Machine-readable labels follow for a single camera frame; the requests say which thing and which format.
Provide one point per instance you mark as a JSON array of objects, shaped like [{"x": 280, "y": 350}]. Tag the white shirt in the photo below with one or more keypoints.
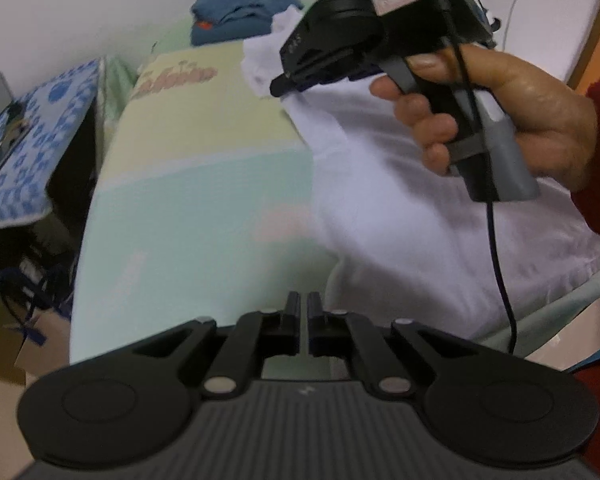
[{"x": 405, "y": 240}]

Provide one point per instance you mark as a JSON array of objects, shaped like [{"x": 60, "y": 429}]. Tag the blue patterned cloth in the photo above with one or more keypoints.
[{"x": 55, "y": 125}]

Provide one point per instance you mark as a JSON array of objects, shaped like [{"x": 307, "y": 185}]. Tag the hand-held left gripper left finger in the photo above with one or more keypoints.
[{"x": 294, "y": 320}]

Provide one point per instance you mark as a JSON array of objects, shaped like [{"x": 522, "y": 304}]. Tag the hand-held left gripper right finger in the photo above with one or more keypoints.
[{"x": 314, "y": 325}]

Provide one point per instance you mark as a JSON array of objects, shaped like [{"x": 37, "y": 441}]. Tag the cardboard box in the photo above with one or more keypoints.
[{"x": 25, "y": 355}]

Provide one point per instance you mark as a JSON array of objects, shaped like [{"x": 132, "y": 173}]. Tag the pastel printed bed sheet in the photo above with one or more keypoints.
[{"x": 190, "y": 210}]

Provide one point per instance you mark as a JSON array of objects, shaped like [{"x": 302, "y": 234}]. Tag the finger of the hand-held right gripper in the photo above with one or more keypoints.
[{"x": 300, "y": 80}]

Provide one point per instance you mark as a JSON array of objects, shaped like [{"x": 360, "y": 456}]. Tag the person's right hand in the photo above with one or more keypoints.
[{"x": 540, "y": 110}]

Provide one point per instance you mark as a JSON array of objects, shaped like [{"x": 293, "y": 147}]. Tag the blue folded garment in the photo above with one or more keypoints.
[{"x": 240, "y": 15}]

